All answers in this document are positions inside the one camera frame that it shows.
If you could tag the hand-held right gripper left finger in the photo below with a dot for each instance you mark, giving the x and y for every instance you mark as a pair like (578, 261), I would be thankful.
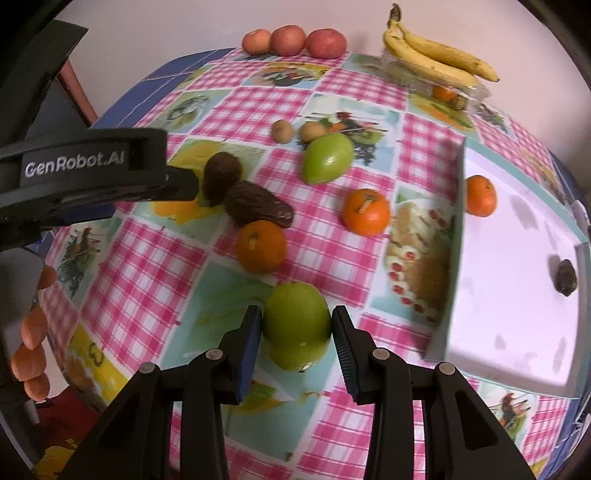
(249, 350)

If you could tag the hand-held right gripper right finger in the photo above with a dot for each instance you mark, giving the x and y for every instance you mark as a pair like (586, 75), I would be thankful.
(344, 355)

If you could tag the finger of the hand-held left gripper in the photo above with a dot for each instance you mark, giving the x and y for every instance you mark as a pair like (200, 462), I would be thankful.
(182, 182)

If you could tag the round dark avocado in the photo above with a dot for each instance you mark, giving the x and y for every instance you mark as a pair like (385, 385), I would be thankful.
(221, 177)

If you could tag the green apple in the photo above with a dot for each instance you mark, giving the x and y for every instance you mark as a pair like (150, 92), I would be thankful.
(295, 332)

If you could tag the long dark avocado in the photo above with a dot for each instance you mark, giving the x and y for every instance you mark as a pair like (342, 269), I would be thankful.
(258, 210)

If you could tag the orange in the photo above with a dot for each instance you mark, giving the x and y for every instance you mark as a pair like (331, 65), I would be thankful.
(481, 196)
(366, 212)
(261, 247)

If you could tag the green mango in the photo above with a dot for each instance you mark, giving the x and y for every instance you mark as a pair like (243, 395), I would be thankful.
(325, 159)

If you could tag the white foam tray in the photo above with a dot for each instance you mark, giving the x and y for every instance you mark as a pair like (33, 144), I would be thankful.
(508, 277)

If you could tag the person's left hand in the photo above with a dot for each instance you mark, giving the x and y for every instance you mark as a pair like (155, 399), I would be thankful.
(33, 327)

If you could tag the red-brown wooden chair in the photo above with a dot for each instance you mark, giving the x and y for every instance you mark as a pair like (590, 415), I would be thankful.
(76, 92)

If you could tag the small orange-pink apple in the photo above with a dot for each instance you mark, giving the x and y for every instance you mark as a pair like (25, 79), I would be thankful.
(256, 41)

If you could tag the red apple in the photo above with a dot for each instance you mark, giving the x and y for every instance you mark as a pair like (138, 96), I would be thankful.
(325, 44)
(287, 40)

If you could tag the red and yellow cloth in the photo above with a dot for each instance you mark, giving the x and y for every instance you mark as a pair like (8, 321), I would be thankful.
(64, 424)

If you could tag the clear plastic container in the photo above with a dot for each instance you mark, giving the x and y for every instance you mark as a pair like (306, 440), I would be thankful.
(411, 76)

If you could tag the small tangerine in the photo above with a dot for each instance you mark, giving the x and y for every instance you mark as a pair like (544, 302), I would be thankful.
(444, 92)

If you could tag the yellow banana bunch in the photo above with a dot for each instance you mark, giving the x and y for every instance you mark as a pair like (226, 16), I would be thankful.
(429, 50)

